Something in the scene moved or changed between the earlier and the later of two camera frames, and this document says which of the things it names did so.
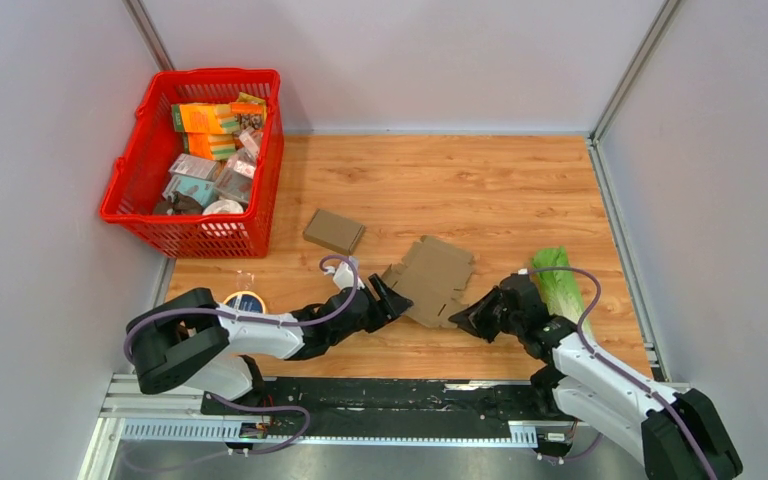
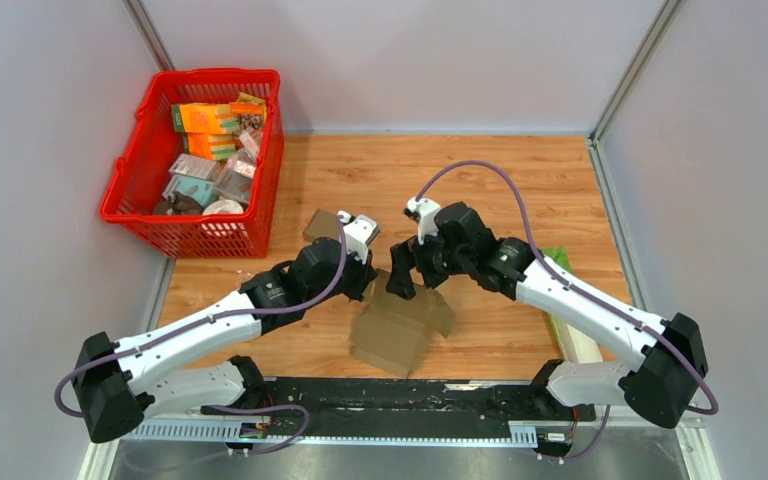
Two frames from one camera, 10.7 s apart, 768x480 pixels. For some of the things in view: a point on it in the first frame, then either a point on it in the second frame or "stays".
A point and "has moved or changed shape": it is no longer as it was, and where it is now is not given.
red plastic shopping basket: [199, 173] stays
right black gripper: [473, 319] -> [404, 257]
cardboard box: [432, 276] has moved or changed shape
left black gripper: [390, 306] -> [365, 274]
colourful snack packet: [250, 111] stays
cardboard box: [334, 232] stays
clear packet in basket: [236, 179] stays
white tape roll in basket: [222, 206] stays
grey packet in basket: [194, 167] stays
